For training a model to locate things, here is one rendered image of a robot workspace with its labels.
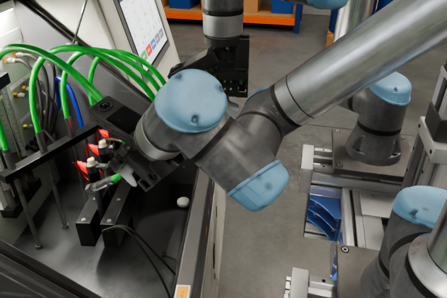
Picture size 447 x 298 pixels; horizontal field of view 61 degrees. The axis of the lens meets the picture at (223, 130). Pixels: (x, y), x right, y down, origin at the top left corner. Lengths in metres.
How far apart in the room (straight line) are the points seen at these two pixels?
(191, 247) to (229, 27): 0.52
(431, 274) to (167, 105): 0.35
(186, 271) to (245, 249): 1.34
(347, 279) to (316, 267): 1.40
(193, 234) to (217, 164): 0.54
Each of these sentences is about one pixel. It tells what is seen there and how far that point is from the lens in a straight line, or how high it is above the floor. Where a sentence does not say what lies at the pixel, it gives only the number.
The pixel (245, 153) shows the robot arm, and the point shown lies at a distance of 0.45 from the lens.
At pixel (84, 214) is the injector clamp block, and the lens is 1.04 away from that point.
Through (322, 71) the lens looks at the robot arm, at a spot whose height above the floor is 1.46.
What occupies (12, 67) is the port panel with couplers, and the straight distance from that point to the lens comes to 1.19.
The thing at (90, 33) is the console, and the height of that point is 1.33.
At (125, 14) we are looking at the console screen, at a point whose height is 1.34.
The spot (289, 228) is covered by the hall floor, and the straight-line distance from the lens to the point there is 2.36.
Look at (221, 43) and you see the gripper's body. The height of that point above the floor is 1.43.
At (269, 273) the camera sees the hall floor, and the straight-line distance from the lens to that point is 2.13.
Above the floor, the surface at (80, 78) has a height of 1.39.
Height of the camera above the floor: 1.64
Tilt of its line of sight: 30 degrees down
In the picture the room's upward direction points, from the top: straight up
